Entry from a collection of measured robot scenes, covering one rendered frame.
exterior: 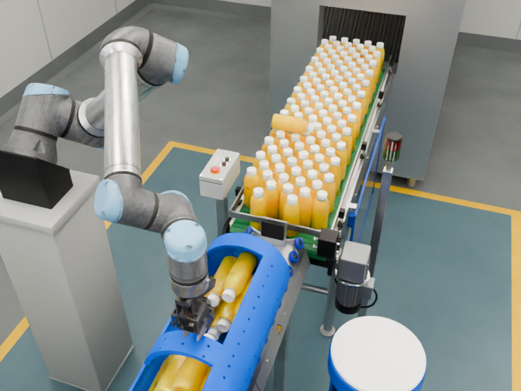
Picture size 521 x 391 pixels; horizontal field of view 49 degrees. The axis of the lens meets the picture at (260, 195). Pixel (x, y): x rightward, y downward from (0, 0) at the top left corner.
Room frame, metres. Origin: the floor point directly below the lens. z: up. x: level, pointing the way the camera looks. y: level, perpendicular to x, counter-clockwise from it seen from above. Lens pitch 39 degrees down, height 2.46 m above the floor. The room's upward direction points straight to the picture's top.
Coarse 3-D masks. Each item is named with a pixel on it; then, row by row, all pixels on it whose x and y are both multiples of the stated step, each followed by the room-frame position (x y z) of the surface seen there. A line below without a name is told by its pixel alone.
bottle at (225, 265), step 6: (228, 258) 1.29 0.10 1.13; (234, 258) 1.29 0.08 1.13; (222, 264) 1.27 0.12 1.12; (228, 264) 1.27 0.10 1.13; (222, 270) 1.24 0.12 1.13; (228, 270) 1.24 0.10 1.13; (216, 276) 1.22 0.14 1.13; (222, 276) 1.21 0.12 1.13; (216, 282) 1.19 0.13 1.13; (222, 282) 1.19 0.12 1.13; (216, 288) 1.17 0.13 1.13; (222, 288) 1.17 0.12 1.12; (210, 294) 1.16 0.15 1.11; (216, 294) 1.15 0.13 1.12; (222, 294) 1.16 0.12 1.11
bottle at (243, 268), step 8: (240, 256) 1.27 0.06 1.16; (248, 256) 1.27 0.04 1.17; (240, 264) 1.23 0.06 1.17; (248, 264) 1.24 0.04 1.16; (256, 264) 1.26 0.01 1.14; (232, 272) 1.20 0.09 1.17; (240, 272) 1.20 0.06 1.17; (248, 272) 1.21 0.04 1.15; (232, 280) 1.16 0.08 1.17; (240, 280) 1.17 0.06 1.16; (248, 280) 1.20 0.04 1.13; (224, 288) 1.15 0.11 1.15; (232, 288) 1.14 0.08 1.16; (240, 288) 1.15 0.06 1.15
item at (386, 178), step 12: (384, 168) 1.83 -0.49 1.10; (384, 180) 1.80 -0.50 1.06; (384, 192) 1.80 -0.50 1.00; (384, 204) 1.80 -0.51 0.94; (384, 216) 1.80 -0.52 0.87; (372, 240) 1.80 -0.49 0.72; (372, 252) 1.80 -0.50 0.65; (372, 264) 1.80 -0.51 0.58; (372, 276) 1.80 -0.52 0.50; (360, 312) 1.80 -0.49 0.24
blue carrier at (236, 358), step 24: (216, 240) 1.31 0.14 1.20; (240, 240) 1.27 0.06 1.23; (264, 240) 1.28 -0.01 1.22; (216, 264) 1.33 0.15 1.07; (264, 264) 1.19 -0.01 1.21; (264, 288) 1.12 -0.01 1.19; (240, 312) 1.01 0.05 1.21; (264, 312) 1.05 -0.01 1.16; (168, 336) 0.93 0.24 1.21; (192, 336) 0.91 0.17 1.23; (240, 336) 0.94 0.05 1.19; (264, 336) 1.00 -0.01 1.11; (216, 360) 0.85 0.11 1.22; (240, 360) 0.88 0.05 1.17; (144, 384) 0.88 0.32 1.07; (216, 384) 0.79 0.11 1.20; (240, 384) 0.83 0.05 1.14
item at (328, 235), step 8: (320, 232) 1.56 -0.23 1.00; (328, 232) 1.56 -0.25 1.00; (336, 232) 1.56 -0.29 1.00; (320, 240) 1.52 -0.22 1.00; (328, 240) 1.51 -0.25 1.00; (336, 240) 1.51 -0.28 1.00; (320, 248) 1.52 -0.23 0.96; (328, 248) 1.51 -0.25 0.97; (336, 248) 1.53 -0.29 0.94; (320, 256) 1.52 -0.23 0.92; (328, 256) 1.51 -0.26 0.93
